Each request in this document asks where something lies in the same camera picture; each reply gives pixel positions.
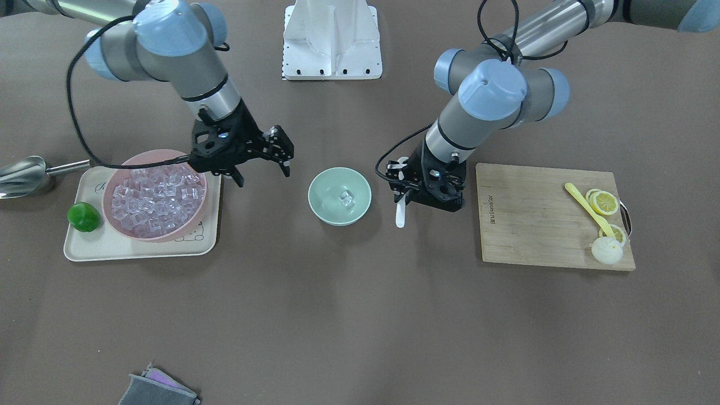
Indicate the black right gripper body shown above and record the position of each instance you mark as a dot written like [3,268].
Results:
[248,133]

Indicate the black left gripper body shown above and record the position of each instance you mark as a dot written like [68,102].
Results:
[417,163]

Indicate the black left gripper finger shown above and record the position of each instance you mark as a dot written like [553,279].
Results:
[402,196]
[395,173]

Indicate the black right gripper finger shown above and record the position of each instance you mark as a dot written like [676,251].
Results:
[279,147]
[236,175]

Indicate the white ceramic spoon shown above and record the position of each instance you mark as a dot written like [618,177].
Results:
[400,215]

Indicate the clear ice cube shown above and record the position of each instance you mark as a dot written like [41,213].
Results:
[346,199]

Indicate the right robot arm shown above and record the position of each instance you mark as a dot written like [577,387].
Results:
[175,42]

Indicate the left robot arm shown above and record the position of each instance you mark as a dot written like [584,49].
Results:
[491,90]

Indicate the mint green bowl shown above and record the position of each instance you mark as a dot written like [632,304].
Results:
[324,191]

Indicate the pink bowl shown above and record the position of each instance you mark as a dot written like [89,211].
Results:
[185,225]

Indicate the pile of clear ice cubes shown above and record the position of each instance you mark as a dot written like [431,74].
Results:
[154,199]

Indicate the steel ice scoop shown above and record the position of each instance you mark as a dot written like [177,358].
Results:
[34,176]

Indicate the bamboo cutting board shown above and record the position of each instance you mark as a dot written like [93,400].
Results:
[526,217]

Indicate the cream plastic tray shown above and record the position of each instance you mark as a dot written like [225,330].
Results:
[105,243]

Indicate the green lime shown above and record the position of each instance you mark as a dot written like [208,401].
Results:
[84,217]

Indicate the lemon slice stack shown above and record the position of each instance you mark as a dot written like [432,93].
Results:
[602,202]

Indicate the yellow plastic knife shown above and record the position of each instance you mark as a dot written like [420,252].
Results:
[573,191]

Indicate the white steamed bun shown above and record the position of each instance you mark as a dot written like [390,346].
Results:
[607,250]

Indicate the lemon slice near bun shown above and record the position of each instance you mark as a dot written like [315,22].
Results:
[619,233]

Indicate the grey folded cloth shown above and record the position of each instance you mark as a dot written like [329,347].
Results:
[154,386]

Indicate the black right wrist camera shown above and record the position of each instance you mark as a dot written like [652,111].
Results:
[218,147]

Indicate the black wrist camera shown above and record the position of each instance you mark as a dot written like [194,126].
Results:
[444,186]
[218,147]

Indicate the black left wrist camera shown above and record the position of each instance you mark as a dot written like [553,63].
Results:
[444,186]

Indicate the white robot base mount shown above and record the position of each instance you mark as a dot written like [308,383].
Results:
[331,40]

